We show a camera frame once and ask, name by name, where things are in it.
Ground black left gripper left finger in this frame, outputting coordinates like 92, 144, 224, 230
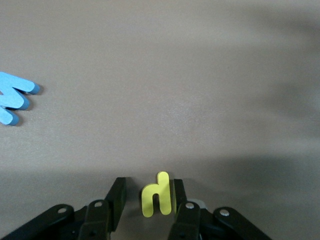
0, 176, 127, 240

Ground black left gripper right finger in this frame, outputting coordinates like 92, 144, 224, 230
167, 178, 272, 240

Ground yellow lowercase letter h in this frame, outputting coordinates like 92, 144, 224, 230
141, 171, 174, 218

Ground blue uppercase letter M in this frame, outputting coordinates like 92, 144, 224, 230
0, 71, 41, 127

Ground brown table cover sheet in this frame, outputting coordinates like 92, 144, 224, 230
0, 0, 320, 240

